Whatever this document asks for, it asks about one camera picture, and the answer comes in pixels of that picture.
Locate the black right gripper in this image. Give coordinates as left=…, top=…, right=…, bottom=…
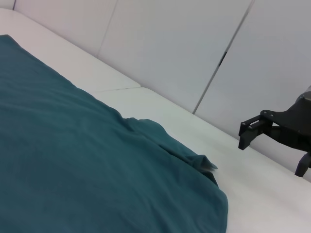
left=238, top=95, right=311, bottom=177

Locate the blue shirt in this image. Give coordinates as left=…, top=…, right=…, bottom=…
left=0, top=34, right=229, bottom=233

